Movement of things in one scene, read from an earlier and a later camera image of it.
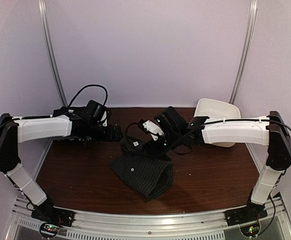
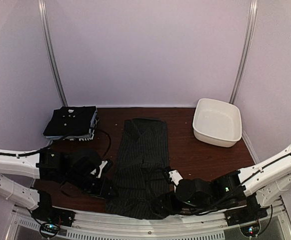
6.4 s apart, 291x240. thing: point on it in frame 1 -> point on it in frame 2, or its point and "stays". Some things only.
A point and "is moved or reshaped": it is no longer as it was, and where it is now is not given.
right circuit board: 250,231 stays
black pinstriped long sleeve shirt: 147,173 is moved or reshaped
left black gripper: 109,137 -> 102,191
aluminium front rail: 202,226 stays
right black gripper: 152,149 -> 168,203
